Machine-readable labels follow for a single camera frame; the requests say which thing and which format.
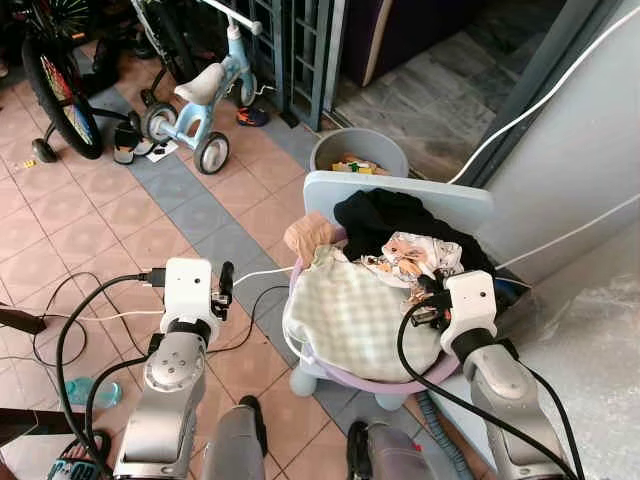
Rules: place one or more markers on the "lavender plastic laundry basket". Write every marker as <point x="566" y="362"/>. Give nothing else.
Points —
<point x="395" y="383"/>

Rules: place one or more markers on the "tan garment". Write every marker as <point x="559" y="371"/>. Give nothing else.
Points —
<point x="308" y="237"/>

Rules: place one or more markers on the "dark blue orange shoe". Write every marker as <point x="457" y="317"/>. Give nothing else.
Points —
<point x="252" y="117"/>

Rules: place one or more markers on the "black garment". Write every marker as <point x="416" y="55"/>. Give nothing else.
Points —
<point x="400" y="215"/>

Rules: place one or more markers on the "dark brown wooden bar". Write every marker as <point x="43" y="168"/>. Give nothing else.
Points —
<point x="20" y="320"/>
<point x="30" y="425"/>

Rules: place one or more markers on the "green white checked cloth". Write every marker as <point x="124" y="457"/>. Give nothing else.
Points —
<point x="350" y="310"/>

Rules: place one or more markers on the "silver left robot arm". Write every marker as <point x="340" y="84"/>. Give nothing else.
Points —
<point x="165" y="400"/>

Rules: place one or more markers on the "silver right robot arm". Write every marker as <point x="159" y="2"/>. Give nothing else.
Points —
<point x="510" y="400"/>

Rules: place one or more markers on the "grey plastic bucket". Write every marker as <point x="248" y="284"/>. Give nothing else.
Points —
<point x="365" y="141"/>

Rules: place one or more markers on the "light blue child tricycle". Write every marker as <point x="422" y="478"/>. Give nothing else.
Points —
<point x="205" y="85"/>

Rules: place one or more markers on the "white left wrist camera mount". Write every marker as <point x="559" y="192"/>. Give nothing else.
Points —
<point x="188" y="285"/>

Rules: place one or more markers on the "grey robot right leg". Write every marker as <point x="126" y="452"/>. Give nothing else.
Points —
<point x="395" y="455"/>

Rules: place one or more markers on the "black bicycle colourful spokes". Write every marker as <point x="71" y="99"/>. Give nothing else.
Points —
<point x="62" y="95"/>

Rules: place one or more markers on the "white patterned garment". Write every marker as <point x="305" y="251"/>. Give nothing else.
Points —
<point x="420" y="250"/>

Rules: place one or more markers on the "dark grey door frame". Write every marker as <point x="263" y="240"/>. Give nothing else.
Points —
<point x="550" y="65"/>

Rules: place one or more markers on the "yellow orange packet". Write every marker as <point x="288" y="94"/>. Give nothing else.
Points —
<point x="358" y="165"/>

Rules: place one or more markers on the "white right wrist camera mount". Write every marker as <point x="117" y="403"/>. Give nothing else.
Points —
<point x="470" y="305"/>

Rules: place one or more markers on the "dark metal gate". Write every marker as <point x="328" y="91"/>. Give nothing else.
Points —
<point x="305" y="60"/>

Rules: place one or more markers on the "grey robot leg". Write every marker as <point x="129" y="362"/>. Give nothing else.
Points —
<point x="395" y="455"/>
<point x="232" y="445"/>

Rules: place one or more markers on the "grey robot left leg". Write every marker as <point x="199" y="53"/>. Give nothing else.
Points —
<point x="232" y="445"/>

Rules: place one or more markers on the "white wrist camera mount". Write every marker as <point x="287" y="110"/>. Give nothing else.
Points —
<point x="470" y="305"/>
<point x="188" y="285"/>

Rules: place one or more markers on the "green plastic bottle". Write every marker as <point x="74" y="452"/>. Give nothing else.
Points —
<point x="95" y="392"/>

